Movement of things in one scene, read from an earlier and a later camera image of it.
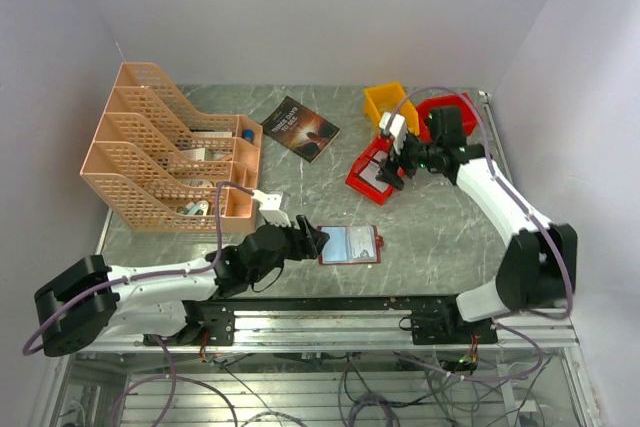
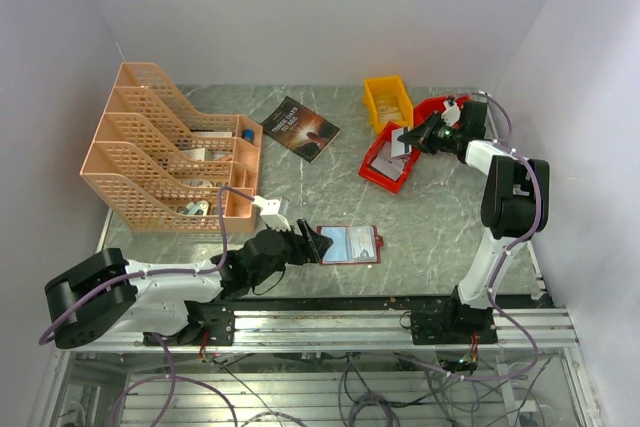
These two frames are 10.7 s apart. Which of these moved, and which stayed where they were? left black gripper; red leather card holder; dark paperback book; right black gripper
Moved: right black gripper
Stayed: red leather card holder; left black gripper; dark paperback book
